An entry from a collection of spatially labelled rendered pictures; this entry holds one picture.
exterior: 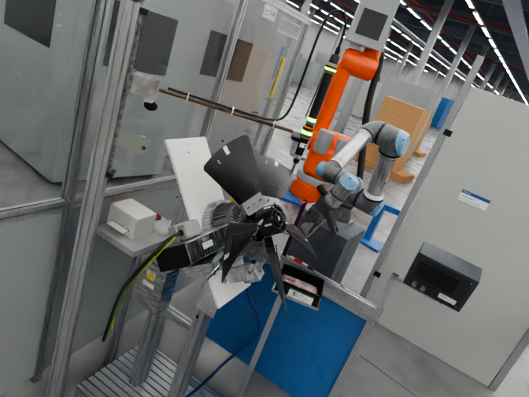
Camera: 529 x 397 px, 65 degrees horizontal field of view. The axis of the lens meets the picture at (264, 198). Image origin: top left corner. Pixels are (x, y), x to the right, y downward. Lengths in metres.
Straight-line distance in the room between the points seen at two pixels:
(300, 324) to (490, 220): 1.72
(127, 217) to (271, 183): 0.65
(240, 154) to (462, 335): 2.64
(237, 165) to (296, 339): 1.14
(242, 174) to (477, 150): 2.13
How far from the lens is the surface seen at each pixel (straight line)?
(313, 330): 2.28
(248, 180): 1.57
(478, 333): 3.70
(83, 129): 1.74
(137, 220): 1.86
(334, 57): 1.60
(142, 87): 1.55
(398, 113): 9.70
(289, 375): 2.48
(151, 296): 1.88
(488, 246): 3.45
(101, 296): 2.37
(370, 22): 5.54
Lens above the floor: 1.82
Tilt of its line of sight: 20 degrees down
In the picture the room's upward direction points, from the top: 20 degrees clockwise
